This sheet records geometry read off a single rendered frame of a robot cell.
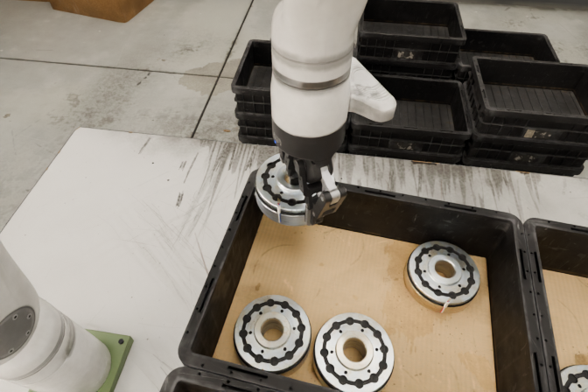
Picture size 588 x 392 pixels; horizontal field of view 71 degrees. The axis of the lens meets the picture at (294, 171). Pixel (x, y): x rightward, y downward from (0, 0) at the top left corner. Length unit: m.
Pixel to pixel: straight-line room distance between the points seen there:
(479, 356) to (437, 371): 0.06
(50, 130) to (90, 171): 1.36
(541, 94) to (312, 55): 1.46
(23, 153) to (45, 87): 0.52
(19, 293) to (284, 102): 0.32
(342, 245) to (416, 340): 0.18
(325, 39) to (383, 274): 0.43
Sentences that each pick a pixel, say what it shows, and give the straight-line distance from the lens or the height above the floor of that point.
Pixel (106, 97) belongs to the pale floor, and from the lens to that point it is 2.49.
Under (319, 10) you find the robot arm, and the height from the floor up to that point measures 1.27.
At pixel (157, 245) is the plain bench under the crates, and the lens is 0.87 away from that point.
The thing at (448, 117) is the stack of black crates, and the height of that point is 0.38.
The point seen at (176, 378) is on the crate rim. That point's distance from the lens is 0.51.
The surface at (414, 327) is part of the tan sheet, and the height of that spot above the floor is 0.83.
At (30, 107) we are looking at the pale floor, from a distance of 2.62.
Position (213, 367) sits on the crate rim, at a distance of 0.50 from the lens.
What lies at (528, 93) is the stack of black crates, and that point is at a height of 0.49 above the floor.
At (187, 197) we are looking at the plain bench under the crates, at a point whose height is 0.70.
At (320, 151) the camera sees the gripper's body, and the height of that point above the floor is 1.12.
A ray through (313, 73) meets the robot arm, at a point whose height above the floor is 1.21.
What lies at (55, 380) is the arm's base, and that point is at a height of 0.84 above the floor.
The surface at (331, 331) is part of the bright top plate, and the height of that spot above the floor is 0.86.
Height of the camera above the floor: 1.41
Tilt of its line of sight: 48 degrees down
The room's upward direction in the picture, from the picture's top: straight up
